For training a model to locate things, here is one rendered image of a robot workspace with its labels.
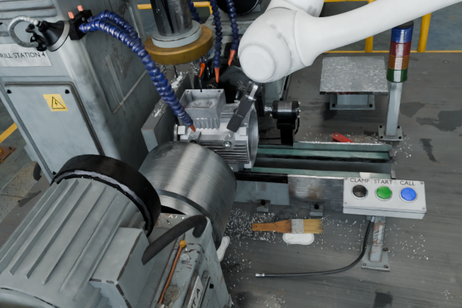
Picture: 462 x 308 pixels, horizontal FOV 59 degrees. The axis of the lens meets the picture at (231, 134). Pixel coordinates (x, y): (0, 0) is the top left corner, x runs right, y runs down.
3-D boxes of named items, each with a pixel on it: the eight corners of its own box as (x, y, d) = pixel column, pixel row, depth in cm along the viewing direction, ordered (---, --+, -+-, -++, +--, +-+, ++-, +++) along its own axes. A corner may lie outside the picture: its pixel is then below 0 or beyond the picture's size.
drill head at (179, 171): (106, 313, 92) (64, 245, 77) (163, 195, 120) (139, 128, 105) (212, 331, 86) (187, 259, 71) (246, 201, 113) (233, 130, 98)
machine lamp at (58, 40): (5, 75, 87) (-26, 19, 80) (36, 50, 96) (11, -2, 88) (78, 74, 82) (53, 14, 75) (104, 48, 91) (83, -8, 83)
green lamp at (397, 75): (387, 82, 129) (388, 70, 127) (386, 73, 134) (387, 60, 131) (407, 82, 128) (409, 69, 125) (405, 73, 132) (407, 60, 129)
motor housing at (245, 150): (187, 177, 124) (172, 128, 112) (203, 138, 138) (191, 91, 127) (251, 180, 119) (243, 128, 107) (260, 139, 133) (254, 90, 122)
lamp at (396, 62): (388, 70, 127) (390, 57, 124) (387, 60, 131) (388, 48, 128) (409, 69, 125) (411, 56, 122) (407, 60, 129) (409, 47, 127)
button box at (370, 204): (342, 213, 94) (342, 205, 89) (342, 185, 97) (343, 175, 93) (423, 219, 89) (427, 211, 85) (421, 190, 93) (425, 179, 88)
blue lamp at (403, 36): (391, 43, 121) (392, 29, 118) (390, 34, 126) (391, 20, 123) (412, 42, 120) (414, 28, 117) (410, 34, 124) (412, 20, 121)
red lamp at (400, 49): (390, 57, 124) (391, 43, 121) (388, 48, 128) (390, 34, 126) (411, 56, 122) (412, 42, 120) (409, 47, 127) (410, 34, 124)
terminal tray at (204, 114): (180, 129, 118) (174, 109, 113) (190, 108, 126) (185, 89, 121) (220, 130, 115) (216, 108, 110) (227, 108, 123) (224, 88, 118)
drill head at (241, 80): (193, 133, 142) (177, 70, 127) (221, 73, 173) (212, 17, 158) (263, 135, 136) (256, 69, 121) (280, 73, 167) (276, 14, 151)
